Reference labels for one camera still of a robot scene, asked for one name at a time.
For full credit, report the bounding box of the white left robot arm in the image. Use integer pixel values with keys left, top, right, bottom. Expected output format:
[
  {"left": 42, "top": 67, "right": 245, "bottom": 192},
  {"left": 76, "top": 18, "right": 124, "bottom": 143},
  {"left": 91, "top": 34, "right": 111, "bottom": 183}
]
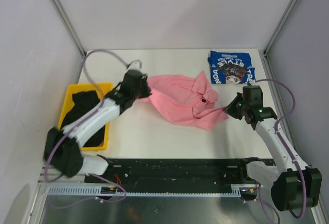
[{"left": 44, "top": 69, "right": 151, "bottom": 183}]

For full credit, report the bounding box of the aluminium frame post right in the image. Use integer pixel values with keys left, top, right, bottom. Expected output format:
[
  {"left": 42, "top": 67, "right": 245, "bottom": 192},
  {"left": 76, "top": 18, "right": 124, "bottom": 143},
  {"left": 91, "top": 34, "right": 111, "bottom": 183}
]
[{"left": 263, "top": 0, "right": 300, "bottom": 56}]

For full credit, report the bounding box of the folded blue printed t-shirt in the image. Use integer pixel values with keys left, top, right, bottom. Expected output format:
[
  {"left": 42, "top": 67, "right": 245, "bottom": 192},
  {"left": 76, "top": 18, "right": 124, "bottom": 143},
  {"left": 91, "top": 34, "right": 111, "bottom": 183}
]
[{"left": 208, "top": 50, "right": 255, "bottom": 84}]

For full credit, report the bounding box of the yellow plastic bin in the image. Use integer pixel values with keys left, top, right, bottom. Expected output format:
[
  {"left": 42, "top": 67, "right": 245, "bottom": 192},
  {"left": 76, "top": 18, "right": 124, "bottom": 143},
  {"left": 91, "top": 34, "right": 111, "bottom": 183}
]
[{"left": 58, "top": 83, "right": 113, "bottom": 151}]

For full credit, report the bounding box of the aluminium side rail right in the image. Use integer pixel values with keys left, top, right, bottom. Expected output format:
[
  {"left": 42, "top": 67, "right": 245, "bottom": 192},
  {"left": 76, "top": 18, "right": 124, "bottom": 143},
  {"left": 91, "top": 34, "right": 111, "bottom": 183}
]
[{"left": 259, "top": 50, "right": 296, "bottom": 148}]

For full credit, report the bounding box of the aluminium frame post left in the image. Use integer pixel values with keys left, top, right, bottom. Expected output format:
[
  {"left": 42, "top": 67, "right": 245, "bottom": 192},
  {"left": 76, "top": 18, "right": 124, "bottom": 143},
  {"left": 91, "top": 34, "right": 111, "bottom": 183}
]
[{"left": 50, "top": 0, "right": 86, "bottom": 57}]

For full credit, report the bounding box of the pink t-shirt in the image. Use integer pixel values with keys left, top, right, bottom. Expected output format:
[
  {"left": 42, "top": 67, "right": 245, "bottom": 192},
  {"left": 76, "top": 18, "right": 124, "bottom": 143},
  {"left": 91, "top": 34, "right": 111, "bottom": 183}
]
[{"left": 143, "top": 71, "right": 228, "bottom": 130}]

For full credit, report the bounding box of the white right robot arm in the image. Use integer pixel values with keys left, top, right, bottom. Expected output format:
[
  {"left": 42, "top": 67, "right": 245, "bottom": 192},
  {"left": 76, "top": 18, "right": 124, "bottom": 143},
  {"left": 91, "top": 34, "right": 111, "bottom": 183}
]
[{"left": 224, "top": 85, "right": 322, "bottom": 211}]

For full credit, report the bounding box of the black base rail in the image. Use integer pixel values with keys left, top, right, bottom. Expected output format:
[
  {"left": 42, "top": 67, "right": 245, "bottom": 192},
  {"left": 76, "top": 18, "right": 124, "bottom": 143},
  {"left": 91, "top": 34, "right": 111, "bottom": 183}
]
[{"left": 84, "top": 158, "right": 269, "bottom": 194}]

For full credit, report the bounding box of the white slotted cable duct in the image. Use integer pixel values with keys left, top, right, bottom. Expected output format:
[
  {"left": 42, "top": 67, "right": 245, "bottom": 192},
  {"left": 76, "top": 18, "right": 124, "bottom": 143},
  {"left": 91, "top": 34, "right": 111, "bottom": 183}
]
[{"left": 47, "top": 181, "right": 257, "bottom": 197}]

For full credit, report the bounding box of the black t-shirt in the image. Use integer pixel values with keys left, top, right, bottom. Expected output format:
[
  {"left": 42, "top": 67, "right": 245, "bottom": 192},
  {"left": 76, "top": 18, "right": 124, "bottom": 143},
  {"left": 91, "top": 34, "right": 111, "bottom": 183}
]
[{"left": 60, "top": 90, "right": 105, "bottom": 147}]

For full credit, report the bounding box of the aluminium frame post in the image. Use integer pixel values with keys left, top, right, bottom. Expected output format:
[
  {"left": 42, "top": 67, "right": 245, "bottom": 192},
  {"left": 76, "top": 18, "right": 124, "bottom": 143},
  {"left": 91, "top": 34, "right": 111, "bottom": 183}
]
[
  {"left": 263, "top": 0, "right": 300, "bottom": 56},
  {"left": 50, "top": 0, "right": 86, "bottom": 57}
]

